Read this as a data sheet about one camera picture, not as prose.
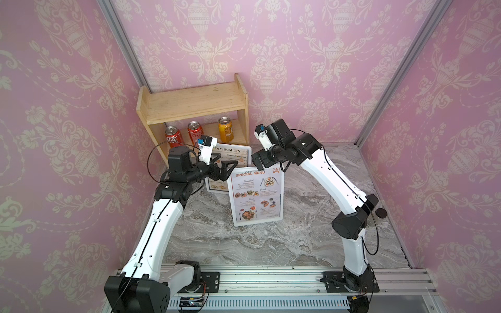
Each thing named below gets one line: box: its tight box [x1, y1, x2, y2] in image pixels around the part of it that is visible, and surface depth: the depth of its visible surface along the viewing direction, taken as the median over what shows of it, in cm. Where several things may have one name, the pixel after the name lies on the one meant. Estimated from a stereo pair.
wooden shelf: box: [136, 73, 250, 163], surface depth 82 cm
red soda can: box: [187, 120, 205, 146], surface depth 86 cm
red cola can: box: [164, 125, 184, 149], surface depth 83 cm
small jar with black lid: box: [375, 208, 389, 219], surface depth 83 cm
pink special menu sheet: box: [230, 167, 282, 223], surface depth 81 cm
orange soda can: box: [217, 116, 235, 143], surface depth 88 cm
